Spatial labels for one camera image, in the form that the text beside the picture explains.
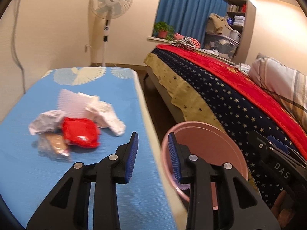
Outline clear bag with bread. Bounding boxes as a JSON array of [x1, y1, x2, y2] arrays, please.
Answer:
[[37, 132, 71, 161]]

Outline red snack packet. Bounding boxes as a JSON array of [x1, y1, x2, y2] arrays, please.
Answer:
[[62, 117, 100, 149]]

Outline white tissue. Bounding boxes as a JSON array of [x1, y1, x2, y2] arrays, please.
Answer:
[[28, 110, 67, 135]]

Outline white foam net sheet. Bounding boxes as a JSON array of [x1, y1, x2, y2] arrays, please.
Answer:
[[57, 89, 100, 118]]

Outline white paper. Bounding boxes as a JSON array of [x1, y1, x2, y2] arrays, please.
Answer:
[[86, 101, 126, 136]]

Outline purple foam net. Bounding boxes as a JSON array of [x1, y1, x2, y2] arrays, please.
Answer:
[[178, 184, 191, 190]]

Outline person hand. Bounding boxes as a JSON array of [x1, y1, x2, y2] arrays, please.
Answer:
[[271, 191, 295, 229]]

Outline blue patterned ironing board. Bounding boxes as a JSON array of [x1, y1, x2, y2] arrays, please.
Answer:
[[1, 67, 187, 229]]

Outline navy star bed sheet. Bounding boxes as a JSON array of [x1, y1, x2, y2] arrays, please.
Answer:
[[144, 48, 300, 209]]

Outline striped plaid pillow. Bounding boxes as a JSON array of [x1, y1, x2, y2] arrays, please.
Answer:
[[249, 57, 306, 130]]

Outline red floral blanket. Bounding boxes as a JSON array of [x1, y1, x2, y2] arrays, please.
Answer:
[[152, 44, 306, 157]]

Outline clear storage bin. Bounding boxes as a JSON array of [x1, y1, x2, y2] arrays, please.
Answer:
[[203, 33, 239, 61]]

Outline wooden bookshelf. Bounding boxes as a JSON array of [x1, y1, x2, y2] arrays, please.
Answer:
[[227, 0, 256, 63]]

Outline beige jacket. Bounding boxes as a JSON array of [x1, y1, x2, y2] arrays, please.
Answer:
[[209, 13, 233, 34]]

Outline zebra striped cloth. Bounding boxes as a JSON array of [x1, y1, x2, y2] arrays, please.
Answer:
[[170, 36, 196, 50]]

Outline pink folded clothes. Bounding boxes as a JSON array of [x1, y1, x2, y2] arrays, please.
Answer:
[[173, 33, 200, 50]]

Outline potted green plant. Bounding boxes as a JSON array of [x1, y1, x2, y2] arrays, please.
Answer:
[[153, 21, 174, 40]]

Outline blue window curtain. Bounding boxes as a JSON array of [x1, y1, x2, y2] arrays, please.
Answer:
[[155, 0, 228, 48]]

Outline white standing fan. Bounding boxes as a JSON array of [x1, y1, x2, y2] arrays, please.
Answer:
[[89, 0, 133, 67]]

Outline wall power plug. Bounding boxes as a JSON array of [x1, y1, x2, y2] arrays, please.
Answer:
[[84, 44, 92, 52]]

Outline grey wall cable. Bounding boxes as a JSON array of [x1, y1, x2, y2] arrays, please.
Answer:
[[10, 0, 27, 94]]

